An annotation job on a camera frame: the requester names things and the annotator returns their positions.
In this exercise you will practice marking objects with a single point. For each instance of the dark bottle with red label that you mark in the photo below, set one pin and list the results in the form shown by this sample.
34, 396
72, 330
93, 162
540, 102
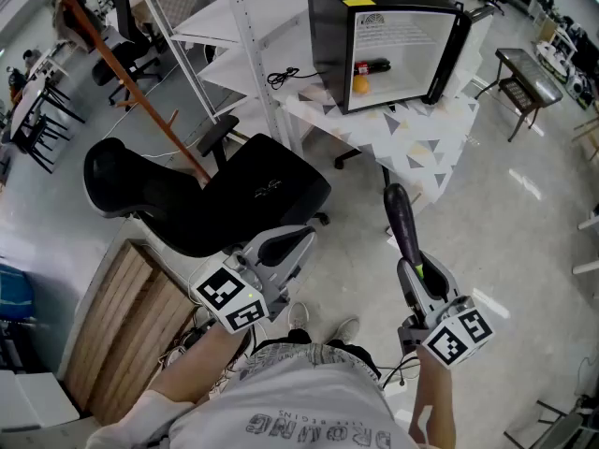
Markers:
376, 66

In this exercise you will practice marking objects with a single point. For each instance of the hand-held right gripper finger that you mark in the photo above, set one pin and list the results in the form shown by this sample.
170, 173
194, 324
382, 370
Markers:
412, 288
444, 281

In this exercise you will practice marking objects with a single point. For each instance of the wooden slat crate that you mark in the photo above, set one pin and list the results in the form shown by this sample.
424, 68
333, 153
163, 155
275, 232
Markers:
126, 325

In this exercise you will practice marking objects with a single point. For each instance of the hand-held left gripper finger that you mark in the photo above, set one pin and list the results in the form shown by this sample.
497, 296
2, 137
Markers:
276, 239
299, 257

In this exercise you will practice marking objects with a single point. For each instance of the person's left forearm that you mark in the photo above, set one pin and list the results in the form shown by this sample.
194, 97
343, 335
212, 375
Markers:
201, 367

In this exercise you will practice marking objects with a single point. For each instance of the person's left shoe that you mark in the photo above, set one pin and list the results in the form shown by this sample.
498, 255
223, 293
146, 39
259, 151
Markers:
298, 316

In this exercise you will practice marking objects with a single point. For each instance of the white storage box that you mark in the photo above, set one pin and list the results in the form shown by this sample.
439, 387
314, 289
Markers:
33, 398

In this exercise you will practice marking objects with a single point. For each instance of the black frame white table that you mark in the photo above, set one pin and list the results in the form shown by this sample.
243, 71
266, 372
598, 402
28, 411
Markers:
33, 105

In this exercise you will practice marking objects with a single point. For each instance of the dark metal side table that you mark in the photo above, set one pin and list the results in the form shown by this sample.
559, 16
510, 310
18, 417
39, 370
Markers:
533, 75

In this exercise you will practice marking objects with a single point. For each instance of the person's right shoe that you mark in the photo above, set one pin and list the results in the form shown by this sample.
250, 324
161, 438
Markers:
347, 330

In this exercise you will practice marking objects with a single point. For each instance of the white metal shelf rack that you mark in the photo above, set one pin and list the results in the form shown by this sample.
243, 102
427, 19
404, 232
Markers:
243, 31

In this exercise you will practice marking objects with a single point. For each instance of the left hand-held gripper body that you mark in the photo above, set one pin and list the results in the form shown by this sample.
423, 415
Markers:
234, 297

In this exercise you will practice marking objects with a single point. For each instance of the black high-back office chair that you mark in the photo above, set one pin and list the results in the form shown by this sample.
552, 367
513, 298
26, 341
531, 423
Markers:
126, 49

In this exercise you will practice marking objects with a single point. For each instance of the person's white printed t-shirt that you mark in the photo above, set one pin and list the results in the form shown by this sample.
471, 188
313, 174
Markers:
290, 400

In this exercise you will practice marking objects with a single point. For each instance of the triangle pattern tablecloth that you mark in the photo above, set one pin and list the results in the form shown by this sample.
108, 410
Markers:
412, 134

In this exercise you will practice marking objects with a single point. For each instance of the grey folding chair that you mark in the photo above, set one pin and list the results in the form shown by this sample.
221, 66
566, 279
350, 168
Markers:
561, 430

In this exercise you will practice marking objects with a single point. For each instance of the person's right forearm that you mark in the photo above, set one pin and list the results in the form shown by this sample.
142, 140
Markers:
433, 405

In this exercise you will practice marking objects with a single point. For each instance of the orange fruit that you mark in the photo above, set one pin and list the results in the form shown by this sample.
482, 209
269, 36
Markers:
361, 85

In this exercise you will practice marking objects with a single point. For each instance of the blue plastic bin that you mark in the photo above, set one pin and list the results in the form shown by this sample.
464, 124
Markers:
14, 293

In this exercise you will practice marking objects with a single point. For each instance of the white furniture frame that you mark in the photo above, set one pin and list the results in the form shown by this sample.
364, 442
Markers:
587, 267

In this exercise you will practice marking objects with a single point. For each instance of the pile of lab equipment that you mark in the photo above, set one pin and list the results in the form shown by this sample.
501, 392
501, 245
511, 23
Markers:
571, 54

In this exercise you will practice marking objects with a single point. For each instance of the purple eggplant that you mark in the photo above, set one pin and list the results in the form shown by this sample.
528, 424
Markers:
402, 222

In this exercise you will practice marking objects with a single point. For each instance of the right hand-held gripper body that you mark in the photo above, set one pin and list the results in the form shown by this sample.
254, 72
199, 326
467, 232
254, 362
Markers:
456, 337

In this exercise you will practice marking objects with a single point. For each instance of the black mesh office chair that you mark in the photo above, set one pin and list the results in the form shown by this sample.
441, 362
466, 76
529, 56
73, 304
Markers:
262, 190

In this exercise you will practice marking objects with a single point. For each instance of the black mini fridge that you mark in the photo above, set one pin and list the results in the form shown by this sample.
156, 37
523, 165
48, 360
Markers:
327, 26

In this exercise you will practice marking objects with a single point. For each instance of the brown wooden coat rack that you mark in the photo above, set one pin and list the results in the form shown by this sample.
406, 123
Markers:
121, 77

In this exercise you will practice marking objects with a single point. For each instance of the person's shoe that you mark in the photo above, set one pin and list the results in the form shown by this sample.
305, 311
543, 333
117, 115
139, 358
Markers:
298, 316
347, 330

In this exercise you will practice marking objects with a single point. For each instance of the person's black trousers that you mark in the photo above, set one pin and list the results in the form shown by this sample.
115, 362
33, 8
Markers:
299, 337

